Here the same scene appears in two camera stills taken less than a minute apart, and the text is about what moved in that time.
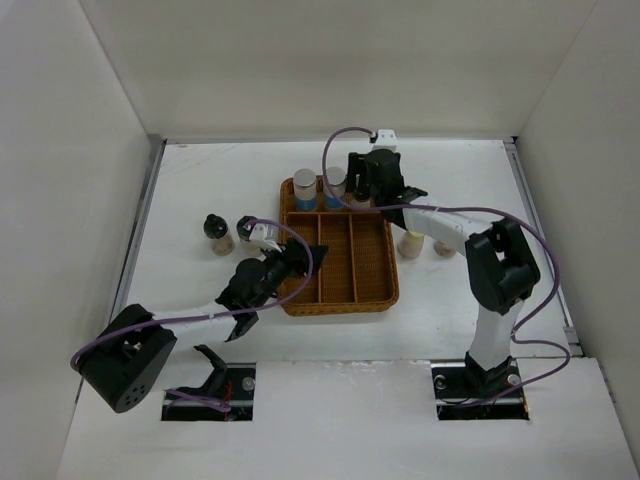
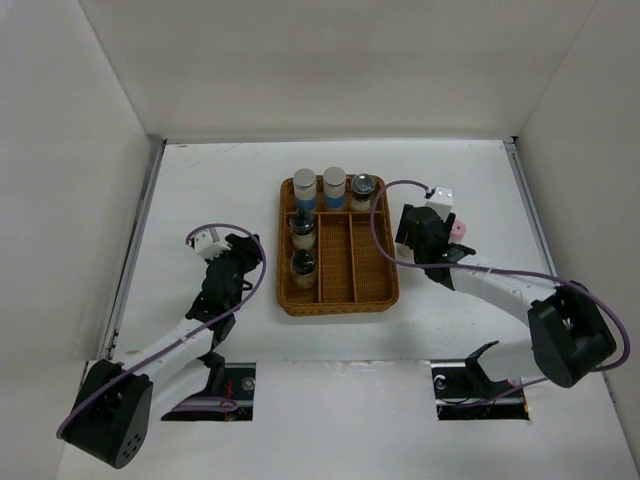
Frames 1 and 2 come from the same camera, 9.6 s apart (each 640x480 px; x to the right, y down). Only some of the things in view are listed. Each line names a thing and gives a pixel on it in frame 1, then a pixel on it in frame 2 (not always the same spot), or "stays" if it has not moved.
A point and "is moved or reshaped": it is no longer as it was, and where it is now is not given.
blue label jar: x=336 y=177 stays
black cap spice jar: x=248 y=246 is moved or reshaped
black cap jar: x=216 y=229 is moved or reshaped
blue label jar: x=304 y=183 stays
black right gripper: x=357 y=164 to x=403 y=230
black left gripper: x=295 y=256 to x=244 y=250
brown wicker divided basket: x=357 y=272 stays
